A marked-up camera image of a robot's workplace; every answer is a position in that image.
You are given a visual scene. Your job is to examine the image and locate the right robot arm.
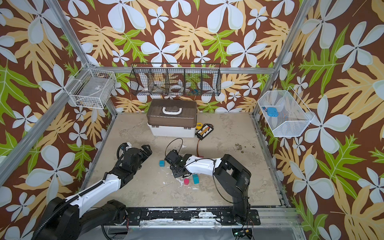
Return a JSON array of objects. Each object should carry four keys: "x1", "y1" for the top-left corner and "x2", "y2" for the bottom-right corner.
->
[{"x1": 165, "y1": 150, "x2": 252, "y2": 224}]

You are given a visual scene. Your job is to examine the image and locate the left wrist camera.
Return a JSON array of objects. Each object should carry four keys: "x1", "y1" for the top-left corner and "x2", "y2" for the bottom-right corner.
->
[{"x1": 121, "y1": 142, "x2": 132, "y2": 150}]

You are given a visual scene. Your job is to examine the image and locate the teal rectangular block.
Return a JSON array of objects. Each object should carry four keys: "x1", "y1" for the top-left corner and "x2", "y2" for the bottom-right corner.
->
[{"x1": 192, "y1": 174, "x2": 200, "y2": 185}]

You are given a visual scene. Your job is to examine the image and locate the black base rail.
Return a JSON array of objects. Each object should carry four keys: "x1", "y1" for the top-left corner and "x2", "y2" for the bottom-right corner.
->
[{"x1": 126, "y1": 206, "x2": 261, "y2": 226}]

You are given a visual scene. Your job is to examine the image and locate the blue device in basket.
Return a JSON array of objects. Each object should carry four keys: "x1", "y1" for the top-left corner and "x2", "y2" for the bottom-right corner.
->
[{"x1": 267, "y1": 107, "x2": 279, "y2": 118}]

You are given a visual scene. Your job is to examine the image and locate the white wire basket right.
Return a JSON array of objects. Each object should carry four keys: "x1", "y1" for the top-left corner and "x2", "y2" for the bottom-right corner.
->
[{"x1": 258, "y1": 87, "x2": 315, "y2": 138}]

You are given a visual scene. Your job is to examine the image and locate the white box with brown lid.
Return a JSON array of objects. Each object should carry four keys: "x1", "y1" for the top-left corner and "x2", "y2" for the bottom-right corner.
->
[{"x1": 147, "y1": 99, "x2": 198, "y2": 138}]

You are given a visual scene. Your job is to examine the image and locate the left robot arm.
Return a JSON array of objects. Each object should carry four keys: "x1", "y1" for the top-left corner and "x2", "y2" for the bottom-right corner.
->
[{"x1": 32, "y1": 143, "x2": 152, "y2": 240}]

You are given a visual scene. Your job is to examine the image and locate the black battery pack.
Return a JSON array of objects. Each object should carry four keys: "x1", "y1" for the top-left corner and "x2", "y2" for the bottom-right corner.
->
[{"x1": 195, "y1": 124, "x2": 214, "y2": 141}]

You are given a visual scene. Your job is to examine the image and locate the white wire basket left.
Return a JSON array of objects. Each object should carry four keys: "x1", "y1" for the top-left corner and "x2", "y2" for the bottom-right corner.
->
[{"x1": 65, "y1": 64, "x2": 117, "y2": 109}]

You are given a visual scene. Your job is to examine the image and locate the black wire basket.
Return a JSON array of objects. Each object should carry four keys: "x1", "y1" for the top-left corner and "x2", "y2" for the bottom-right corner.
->
[{"x1": 128, "y1": 63, "x2": 222, "y2": 96}]

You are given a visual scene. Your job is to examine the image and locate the white wire basket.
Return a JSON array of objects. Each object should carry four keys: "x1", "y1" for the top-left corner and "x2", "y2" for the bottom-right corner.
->
[
  {"x1": 258, "y1": 87, "x2": 315, "y2": 138},
  {"x1": 65, "y1": 64, "x2": 117, "y2": 109}
]

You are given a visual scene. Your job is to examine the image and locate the yellow tape measure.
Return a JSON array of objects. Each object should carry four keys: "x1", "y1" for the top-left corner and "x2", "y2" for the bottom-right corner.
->
[{"x1": 196, "y1": 123, "x2": 203, "y2": 130}]

